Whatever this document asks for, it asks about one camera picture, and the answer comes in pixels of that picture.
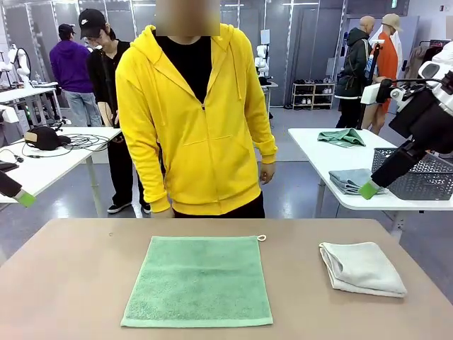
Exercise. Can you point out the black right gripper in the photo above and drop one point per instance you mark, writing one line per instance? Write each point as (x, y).
(421, 113)

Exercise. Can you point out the white towel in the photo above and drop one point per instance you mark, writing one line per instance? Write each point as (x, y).
(364, 265)

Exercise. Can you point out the mint green towel with loop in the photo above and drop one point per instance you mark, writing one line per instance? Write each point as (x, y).
(198, 283)

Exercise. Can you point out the person's right forearm yellow sleeve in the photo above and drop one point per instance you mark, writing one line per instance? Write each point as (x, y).
(152, 184)

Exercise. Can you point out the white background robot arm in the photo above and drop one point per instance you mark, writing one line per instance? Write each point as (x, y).
(262, 60)
(21, 63)

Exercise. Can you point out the person's left forearm yellow sleeve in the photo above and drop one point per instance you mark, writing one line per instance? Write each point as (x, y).
(267, 145)

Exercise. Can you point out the grey plastic mesh basket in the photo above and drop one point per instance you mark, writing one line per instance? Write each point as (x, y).
(424, 180)

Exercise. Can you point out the white side table with basket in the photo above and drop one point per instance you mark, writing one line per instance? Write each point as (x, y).
(308, 152)

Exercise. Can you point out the person's left hand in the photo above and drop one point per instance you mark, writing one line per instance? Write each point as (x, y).
(268, 173)

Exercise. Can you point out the person's right hand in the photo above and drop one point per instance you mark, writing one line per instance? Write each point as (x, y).
(163, 214)

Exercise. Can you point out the black flat device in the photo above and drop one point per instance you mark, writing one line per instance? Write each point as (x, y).
(7, 165)

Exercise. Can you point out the light blue folded towel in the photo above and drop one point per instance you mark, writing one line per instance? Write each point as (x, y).
(348, 178)

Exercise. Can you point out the black cap with tan patch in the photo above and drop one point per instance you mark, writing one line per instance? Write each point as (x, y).
(44, 138)

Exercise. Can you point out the sage green towel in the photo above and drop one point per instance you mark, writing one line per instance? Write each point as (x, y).
(339, 137)

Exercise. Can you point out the white background workbench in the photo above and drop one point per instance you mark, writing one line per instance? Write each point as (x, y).
(24, 93)

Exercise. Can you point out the mannequin in dark jacket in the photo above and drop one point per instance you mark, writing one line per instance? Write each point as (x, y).
(354, 71)

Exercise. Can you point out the mannequin in orange garment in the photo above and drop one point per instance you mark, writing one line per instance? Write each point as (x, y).
(385, 60)

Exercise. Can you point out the clothes rack with dark garments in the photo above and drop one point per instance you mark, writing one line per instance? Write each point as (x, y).
(419, 60)

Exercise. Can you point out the white shoe rack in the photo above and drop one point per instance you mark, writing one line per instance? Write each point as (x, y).
(313, 93)

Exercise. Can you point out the person in purple hoodie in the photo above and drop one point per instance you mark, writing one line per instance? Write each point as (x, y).
(69, 63)

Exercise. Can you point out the person with black cap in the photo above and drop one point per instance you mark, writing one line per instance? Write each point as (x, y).
(106, 67)

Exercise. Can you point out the person in yellow hoodie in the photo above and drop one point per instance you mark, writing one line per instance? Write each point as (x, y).
(198, 141)

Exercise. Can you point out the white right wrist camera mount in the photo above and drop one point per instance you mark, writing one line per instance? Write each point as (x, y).
(371, 95)

